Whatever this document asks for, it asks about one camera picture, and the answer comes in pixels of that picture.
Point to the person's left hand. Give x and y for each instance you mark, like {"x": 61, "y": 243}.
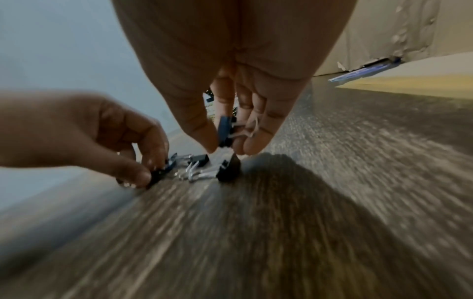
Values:
{"x": 74, "y": 131}

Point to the person's right hand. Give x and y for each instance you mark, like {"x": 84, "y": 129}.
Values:
{"x": 229, "y": 35}

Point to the single black binder clip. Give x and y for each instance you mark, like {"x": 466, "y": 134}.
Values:
{"x": 201, "y": 159}
{"x": 157, "y": 175}
{"x": 224, "y": 131}
{"x": 229, "y": 170}

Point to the large brown cardboard box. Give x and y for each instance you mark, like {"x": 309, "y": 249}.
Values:
{"x": 388, "y": 29}

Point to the blue round sticker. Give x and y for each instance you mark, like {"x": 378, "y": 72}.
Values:
{"x": 362, "y": 71}

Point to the yellowish cardboard sheet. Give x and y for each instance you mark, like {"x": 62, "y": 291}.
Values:
{"x": 425, "y": 81}

